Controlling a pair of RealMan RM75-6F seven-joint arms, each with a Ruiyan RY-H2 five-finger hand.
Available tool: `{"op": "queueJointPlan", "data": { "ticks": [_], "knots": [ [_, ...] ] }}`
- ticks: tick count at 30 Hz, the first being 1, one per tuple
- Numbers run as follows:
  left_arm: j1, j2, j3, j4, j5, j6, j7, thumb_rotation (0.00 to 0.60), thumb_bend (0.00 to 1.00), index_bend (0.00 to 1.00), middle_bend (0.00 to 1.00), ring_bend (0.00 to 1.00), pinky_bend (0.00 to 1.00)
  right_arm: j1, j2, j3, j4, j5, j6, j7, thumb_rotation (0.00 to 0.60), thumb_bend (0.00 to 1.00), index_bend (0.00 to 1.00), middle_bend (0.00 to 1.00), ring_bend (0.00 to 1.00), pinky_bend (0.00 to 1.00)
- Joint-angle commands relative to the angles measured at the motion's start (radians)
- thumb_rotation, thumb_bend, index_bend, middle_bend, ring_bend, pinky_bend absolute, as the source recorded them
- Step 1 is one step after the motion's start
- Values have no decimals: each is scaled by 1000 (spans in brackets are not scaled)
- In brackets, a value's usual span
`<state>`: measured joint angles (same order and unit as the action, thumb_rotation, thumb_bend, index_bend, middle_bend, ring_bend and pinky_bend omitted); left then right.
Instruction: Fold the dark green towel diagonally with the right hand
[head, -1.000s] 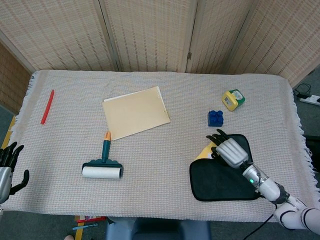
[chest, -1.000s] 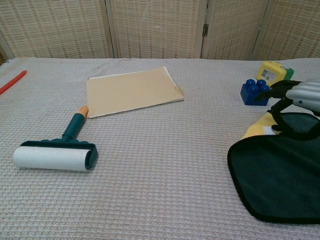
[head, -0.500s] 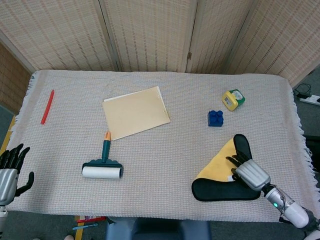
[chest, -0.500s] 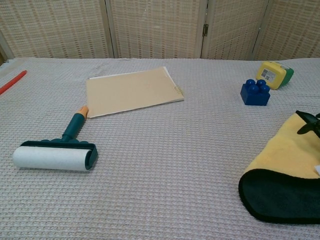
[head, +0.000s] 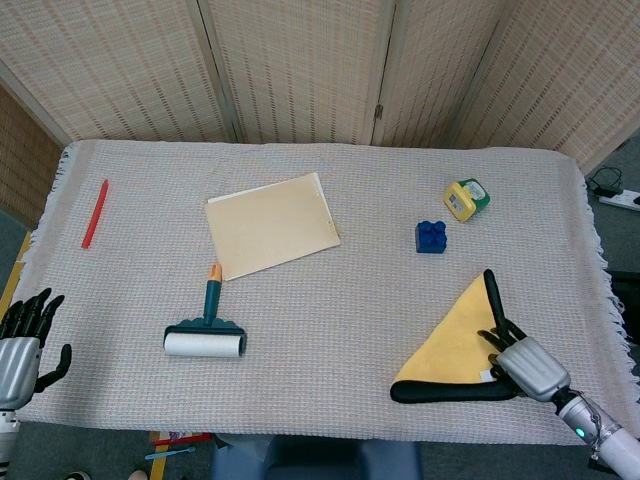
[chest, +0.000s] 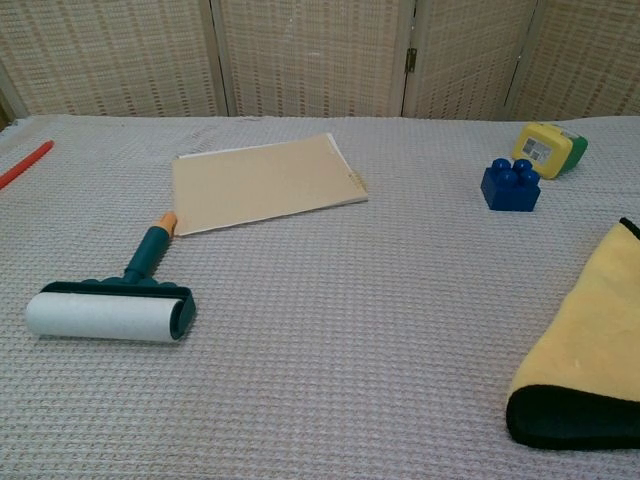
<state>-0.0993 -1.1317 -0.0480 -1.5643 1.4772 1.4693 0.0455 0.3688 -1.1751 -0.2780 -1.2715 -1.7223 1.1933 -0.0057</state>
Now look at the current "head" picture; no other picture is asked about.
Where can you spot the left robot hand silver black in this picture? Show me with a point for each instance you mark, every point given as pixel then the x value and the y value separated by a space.
pixel 17 360

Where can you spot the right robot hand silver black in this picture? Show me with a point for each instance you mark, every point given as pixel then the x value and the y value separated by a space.
pixel 535 367

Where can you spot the dark green microfiber cloth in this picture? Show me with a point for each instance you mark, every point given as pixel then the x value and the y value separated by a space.
pixel 460 345

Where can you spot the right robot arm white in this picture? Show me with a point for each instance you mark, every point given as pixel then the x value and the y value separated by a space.
pixel 600 435

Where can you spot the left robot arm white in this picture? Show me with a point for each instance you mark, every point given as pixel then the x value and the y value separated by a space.
pixel 6 440

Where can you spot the blue toy building block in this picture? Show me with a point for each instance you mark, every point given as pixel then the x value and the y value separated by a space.
pixel 430 242

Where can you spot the red plastic stick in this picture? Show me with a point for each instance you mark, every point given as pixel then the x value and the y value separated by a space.
pixel 95 215

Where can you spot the blue toothbrush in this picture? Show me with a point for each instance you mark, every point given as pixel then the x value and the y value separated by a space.
pixel 170 453

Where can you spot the red flat packet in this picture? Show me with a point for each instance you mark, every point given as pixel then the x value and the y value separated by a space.
pixel 180 439

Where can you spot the teal lint roller orange tip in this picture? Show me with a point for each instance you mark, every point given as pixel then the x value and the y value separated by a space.
pixel 200 346

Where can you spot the yellow and green plastic container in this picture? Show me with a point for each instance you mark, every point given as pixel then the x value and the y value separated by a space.
pixel 457 200

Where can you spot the white power strip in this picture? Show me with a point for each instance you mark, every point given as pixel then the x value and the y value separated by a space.
pixel 620 200

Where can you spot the woven folding screen panel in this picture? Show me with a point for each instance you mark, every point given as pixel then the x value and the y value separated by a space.
pixel 435 70
pixel 300 65
pixel 565 80
pixel 20 150
pixel 115 65

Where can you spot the white waffle-weave tablecloth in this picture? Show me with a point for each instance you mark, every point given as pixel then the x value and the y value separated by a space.
pixel 320 320

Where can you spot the blue robot torso base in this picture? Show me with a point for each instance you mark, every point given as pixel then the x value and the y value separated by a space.
pixel 320 460

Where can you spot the manila paper folder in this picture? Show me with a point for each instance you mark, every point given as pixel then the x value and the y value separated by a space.
pixel 270 225

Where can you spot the brass screen hinge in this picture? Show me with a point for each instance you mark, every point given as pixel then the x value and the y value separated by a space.
pixel 378 111

